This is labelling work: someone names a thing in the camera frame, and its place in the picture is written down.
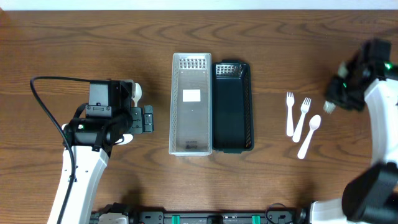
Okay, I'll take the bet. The white fork angled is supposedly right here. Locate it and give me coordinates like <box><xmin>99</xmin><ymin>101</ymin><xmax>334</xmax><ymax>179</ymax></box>
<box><xmin>292</xmin><ymin>98</ymin><xmax>312</xmax><ymax>142</ymax></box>

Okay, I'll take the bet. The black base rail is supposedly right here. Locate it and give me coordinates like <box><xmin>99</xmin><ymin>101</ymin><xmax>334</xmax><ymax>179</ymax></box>
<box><xmin>89</xmin><ymin>203</ymin><xmax>310</xmax><ymax>224</ymax></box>

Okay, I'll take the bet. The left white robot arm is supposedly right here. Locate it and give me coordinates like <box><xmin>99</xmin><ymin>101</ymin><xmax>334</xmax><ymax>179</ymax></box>
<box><xmin>48</xmin><ymin>80</ymin><xmax>154</xmax><ymax>223</ymax></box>

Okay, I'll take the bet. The clear plastic basket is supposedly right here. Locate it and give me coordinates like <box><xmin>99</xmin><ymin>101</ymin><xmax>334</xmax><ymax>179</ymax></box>
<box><xmin>169</xmin><ymin>53</ymin><xmax>213</xmax><ymax>156</ymax></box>

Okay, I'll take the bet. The pale green fork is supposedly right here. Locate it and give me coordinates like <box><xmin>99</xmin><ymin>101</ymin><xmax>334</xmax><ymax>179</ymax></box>
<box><xmin>323</xmin><ymin>62</ymin><xmax>348</xmax><ymax>113</ymax></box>

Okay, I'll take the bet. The white fork straight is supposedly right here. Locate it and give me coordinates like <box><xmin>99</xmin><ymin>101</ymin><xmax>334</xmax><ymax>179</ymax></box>
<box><xmin>286</xmin><ymin>92</ymin><xmax>295</xmax><ymax>137</ymax></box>

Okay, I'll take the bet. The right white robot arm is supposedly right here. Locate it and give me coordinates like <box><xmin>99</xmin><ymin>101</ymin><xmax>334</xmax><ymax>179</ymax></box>
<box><xmin>307</xmin><ymin>55</ymin><xmax>397</xmax><ymax>224</ymax></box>

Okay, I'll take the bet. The white wide spoon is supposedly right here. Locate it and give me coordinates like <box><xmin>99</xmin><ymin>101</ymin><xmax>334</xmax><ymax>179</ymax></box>
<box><xmin>297</xmin><ymin>114</ymin><xmax>322</xmax><ymax>159</ymax></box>

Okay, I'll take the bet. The black plastic basket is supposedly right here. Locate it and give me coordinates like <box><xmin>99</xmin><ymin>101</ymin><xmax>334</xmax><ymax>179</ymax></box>
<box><xmin>211</xmin><ymin>60</ymin><xmax>254</xmax><ymax>154</ymax></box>

